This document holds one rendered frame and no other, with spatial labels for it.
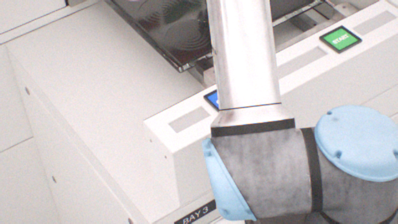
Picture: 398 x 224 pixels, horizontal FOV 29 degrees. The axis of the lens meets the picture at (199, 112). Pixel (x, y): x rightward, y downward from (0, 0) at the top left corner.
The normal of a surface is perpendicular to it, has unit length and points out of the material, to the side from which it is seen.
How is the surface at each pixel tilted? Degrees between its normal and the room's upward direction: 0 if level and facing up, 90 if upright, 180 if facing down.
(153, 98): 0
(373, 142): 5
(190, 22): 0
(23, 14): 90
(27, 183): 90
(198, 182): 90
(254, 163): 45
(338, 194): 77
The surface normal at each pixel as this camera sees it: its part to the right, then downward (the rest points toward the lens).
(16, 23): 0.56, 0.55
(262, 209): 0.07, 0.70
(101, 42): -0.07, -0.72
